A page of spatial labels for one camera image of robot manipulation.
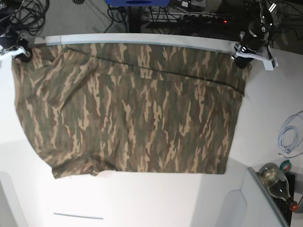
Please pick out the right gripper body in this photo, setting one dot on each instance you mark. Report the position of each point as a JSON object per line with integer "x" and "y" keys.
{"x": 8, "y": 39}

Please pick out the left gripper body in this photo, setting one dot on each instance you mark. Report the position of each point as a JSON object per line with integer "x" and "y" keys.
{"x": 249, "y": 43}

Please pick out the camouflage t-shirt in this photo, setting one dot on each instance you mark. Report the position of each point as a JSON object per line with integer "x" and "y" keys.
{"x": 88, "y": 108}

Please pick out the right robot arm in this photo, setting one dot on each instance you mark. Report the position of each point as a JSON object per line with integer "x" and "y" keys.
{"x": 14, "y": 45}

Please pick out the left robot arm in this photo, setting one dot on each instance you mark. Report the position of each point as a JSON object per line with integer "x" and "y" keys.
{"x": 263, "y": 18}

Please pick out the black power strip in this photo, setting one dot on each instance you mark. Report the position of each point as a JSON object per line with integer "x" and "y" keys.
{"x": 204, "y": 19}

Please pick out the green tape roll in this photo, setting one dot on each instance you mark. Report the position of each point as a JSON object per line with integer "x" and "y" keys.
{"x": 286, "y": 166}

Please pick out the clear glass bottle red cap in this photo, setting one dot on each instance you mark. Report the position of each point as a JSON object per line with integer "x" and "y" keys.
{"x": 270, "y": 174}

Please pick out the grey equipment box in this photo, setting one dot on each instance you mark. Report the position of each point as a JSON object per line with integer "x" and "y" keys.
{"x": 261, "y": 210}

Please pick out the black mesh tray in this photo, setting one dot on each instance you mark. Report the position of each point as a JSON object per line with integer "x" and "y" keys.
{"x": 281, "y": 196}

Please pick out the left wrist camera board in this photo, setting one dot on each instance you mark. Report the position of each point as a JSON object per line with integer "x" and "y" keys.
{"x": 270, "y": 64}

